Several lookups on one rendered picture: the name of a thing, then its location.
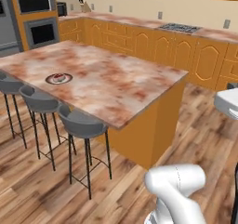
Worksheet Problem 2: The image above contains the black toaster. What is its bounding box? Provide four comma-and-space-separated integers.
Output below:
56, 1, 68, 18

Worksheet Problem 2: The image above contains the silver built-in oven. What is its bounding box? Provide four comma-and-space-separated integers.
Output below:
23, 16, 60, 50

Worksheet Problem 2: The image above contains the wooden knife block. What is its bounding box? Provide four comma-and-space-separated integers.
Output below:
78, 0, 92, 14

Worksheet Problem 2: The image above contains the grey fridge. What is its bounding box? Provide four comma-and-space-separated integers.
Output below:
0, 0, 23, 58

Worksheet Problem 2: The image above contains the orange tall oven cabinet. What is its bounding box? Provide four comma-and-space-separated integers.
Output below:
7, 0, 60, 52

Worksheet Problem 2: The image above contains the orange kitchen island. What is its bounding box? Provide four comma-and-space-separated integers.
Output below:
0, 40, 190, 170

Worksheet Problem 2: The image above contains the dark round plate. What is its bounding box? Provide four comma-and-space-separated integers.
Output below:
45, 72, 74, 86

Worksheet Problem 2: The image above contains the silver microwave oven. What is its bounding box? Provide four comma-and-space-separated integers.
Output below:
14, 0, 58, 15

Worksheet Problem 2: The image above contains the orange base cupboards run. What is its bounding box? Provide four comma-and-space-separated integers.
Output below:
58, 11, 238, 93

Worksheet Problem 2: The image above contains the grey bar stool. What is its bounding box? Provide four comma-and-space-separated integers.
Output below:
57, 104, 113, 201
0, 71, 28, 150
19, 85, 77, 172

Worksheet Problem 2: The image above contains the grey hob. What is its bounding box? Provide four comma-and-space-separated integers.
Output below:
157, 22, 203, 34

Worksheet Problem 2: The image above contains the red steak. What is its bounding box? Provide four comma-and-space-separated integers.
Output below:
52, 73, 66, 83

